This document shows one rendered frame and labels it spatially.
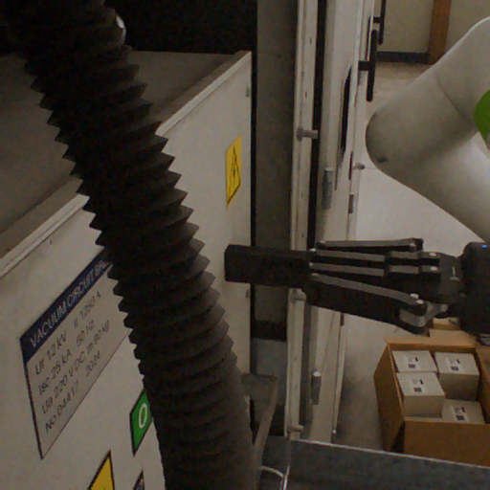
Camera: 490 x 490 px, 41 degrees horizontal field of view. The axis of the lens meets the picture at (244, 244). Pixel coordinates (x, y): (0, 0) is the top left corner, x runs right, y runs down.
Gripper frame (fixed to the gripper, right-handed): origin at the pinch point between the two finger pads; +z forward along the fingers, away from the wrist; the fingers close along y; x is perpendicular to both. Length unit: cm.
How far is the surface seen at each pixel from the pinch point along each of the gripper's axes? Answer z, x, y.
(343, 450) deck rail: -7.7, -31.9, 13.5
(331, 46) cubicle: -2.5, 14.6, 25.4
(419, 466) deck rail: -17.1, -32.7, 13.5
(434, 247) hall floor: -41, -123, 269
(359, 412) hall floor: -10, -123, 131
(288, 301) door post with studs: -0.3, -11.7, 13.9
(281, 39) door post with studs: 1.6, 16.6, 16.1
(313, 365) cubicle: -2.5, -28.3, 25.3
